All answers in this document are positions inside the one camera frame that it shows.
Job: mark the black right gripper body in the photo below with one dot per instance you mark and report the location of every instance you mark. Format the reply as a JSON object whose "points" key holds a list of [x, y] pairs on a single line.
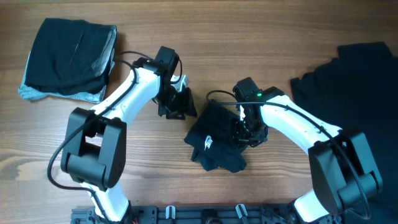
{"points": [[244, 130]]}

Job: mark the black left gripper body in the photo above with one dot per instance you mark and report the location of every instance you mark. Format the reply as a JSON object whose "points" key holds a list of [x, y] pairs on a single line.
{"points": [[175, 101]]}

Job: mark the dark teal t-shirt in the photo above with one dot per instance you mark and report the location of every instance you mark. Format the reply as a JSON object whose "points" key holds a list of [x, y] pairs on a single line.
{"points": [[212, 140]]}

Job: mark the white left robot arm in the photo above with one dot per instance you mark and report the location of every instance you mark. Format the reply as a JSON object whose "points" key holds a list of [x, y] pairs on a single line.
{"points": [[94, 150]]}

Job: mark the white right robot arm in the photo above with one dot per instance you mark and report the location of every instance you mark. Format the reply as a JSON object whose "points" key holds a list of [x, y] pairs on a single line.
{"points": [[343, 169]]}

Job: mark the dark clothes pile right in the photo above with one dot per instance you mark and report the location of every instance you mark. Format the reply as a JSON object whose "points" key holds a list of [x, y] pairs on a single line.
{"points": [[358, 89]]}

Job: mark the folded dark clothes stack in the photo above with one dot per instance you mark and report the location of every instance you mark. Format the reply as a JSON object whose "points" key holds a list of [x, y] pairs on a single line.
{"points": [[68, 56]]}

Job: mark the grey folded garment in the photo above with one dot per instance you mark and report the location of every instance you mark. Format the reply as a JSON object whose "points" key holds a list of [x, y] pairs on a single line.
{"points": [[62, 95]]}

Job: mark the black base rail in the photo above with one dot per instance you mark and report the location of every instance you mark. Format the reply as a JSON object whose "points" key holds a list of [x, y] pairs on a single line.
{"points": [[266, 214]]}

